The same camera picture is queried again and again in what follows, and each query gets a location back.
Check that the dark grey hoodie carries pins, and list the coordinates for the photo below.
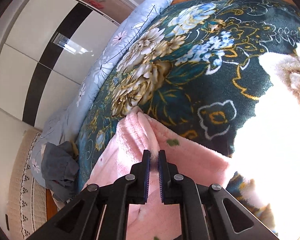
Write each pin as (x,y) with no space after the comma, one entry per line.
(59,170)

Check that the mustard yellow knit garment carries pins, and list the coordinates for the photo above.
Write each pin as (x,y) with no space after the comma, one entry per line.
(75,150)

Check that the teal floral blanket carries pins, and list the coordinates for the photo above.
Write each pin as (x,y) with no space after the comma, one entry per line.
(264,171)

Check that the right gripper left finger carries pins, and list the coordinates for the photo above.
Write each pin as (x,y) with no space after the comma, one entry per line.
(100,212)

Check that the white black wardrobe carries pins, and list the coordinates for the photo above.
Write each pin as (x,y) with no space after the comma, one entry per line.
(46,54)

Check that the pink fleece garment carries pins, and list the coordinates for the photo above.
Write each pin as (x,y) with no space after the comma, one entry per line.
(136,133)

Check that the beige quilted headboard cover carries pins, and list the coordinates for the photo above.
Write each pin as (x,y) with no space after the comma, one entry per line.
(26,206)

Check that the light blue floral quilt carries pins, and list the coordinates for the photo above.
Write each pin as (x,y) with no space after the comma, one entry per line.
(65,124)

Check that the blue floral pillow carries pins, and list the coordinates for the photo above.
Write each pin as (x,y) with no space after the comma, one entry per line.
(36,160)

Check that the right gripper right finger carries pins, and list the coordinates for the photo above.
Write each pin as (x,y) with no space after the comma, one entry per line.
(207,212)

